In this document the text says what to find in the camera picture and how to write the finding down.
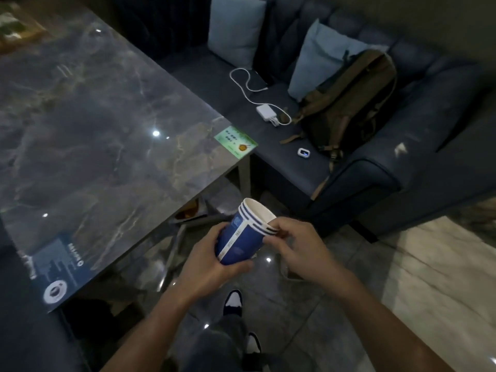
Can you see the person's left hand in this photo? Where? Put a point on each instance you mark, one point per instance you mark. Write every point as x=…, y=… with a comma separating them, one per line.
x=199, y=273

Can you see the person's right hand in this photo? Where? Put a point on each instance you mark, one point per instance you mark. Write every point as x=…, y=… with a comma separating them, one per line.
x=306, y=251

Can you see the person's right thumb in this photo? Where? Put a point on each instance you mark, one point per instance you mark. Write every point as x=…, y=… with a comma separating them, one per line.
x=282, y=244

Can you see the person's left thumb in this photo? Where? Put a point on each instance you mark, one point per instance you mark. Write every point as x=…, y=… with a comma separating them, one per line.
x=238, y=270

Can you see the blue paper cup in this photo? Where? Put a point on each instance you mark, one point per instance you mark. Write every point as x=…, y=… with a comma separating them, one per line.
x=257, y=211
x=242, y=244
x=248, y=221

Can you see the person's right forearm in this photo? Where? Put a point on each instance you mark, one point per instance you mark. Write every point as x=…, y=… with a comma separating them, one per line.
x=379, y=325

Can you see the person's left forearm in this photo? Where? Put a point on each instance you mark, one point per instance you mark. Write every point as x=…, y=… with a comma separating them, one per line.
x=151, y=333

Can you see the black and white sneaker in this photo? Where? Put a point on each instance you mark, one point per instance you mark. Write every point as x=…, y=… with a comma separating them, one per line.
x=233, y=302
x=253, y=342

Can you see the orange object under table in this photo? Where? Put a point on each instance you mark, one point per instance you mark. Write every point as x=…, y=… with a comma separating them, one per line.
x=188, y=211

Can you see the person's grey trouser leg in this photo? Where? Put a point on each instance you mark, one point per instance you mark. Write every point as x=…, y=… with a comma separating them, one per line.
x=219, y=346

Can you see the small white gadget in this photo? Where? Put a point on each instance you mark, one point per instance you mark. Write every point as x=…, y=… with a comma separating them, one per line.
x=303, y=152

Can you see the green table sticker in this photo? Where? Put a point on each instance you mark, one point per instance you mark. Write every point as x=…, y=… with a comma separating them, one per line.
x=235, y=141

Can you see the white power adapter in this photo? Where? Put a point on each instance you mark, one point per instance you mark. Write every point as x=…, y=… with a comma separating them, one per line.
x=266, y=112

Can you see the olive brown backpack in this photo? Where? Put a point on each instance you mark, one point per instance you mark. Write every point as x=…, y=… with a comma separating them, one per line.
x=348, y=104

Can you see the blue table sticker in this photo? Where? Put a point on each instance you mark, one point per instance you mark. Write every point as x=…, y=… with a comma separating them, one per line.
x=58, y=267

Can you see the light blue cushion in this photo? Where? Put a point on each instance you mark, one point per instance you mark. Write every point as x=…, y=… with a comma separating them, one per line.
x=236, y=27
x=321, y=58

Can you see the dark blue tufted sofa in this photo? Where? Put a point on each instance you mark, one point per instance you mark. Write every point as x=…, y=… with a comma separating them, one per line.
x=426, y=112

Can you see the brown decorative tray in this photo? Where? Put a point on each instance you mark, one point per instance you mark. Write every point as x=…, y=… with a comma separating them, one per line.
x=17, y=29

